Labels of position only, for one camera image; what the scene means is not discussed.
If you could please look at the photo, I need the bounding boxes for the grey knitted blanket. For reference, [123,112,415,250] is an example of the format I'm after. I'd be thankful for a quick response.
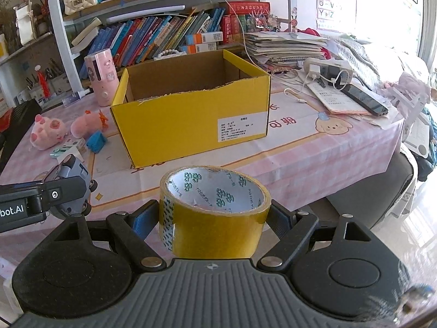
[327,35,431,93]

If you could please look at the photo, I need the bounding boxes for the printed paper sheets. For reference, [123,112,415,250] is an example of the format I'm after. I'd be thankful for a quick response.
[306,81,378,116]

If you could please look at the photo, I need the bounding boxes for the white pen holder box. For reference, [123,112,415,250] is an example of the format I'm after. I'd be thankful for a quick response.
[25,58,70,107]

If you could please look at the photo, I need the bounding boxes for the white power strip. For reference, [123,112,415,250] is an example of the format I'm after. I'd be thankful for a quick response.
[303,57,352,84]

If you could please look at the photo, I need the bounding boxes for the grey chair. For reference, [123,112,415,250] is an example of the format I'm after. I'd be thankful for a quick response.
[324,150,418,230]

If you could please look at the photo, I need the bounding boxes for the alphabet wall poster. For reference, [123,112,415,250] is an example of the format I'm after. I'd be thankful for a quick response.
[316,0,358,32]

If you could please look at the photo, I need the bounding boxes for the small white box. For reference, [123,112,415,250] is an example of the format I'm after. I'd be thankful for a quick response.
[65,137,86,151]

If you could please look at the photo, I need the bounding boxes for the black smartphone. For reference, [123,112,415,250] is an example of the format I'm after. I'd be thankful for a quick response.
[341,84,390,117]

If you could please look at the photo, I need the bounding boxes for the yellow cardboard box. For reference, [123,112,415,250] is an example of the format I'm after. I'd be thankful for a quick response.
[110,49,272,169]

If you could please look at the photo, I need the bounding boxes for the white bookshelf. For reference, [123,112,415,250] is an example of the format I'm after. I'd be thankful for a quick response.
[0,0,298,91]

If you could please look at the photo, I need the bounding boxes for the green utility knife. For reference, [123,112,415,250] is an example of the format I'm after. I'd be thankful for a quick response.
[50,144,81,160]

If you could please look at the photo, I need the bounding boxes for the pink tumbler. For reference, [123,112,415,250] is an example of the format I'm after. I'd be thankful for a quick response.
[84,48,119,106]

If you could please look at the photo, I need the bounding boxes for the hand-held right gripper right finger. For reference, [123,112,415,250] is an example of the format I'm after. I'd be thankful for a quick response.
[256,201,373,270]

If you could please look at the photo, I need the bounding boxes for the pink paw plush toy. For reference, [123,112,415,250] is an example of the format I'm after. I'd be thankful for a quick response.
[30,114,68,151]

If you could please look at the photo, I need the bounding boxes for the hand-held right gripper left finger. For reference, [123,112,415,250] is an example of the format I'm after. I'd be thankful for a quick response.
[53,201,168,270]

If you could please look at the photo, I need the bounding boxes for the yellow packing tape roll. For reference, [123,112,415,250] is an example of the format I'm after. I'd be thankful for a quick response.
[159,166,272,259]

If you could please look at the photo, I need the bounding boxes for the cream hanging pouch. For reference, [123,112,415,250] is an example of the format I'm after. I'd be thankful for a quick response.
[13,4,37,46]

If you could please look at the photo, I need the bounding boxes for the blue plastic toy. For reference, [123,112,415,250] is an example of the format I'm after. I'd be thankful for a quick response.
[86,131,108,154]

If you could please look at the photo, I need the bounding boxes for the white charging cable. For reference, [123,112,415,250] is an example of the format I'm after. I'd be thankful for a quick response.
[283,70,345,105]

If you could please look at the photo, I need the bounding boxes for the red boxed book set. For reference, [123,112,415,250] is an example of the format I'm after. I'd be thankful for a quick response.
[220,1,271,45]

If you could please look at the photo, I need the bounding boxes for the row of slanted books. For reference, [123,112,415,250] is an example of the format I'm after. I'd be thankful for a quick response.
[73,7,228,69]

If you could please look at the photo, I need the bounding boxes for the stack of papers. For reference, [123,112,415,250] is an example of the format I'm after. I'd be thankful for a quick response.
[244,31,331,73]

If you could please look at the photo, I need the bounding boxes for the acrylic character stands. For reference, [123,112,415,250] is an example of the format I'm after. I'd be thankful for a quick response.
[246,8,280,32]

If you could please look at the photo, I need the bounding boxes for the grey-blue toy car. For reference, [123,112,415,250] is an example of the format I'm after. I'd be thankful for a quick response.
[44,154,97,220]

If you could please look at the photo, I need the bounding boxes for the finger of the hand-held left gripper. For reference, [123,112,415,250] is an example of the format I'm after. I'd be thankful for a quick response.
[0,177,90,213]

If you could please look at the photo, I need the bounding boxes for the pink axolotl plush toy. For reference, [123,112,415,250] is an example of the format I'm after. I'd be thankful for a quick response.
[70,109,110,136]

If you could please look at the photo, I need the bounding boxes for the orange blue small box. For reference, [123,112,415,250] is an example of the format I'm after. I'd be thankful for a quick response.
[186,43,218,54]
[186,32,223,45]

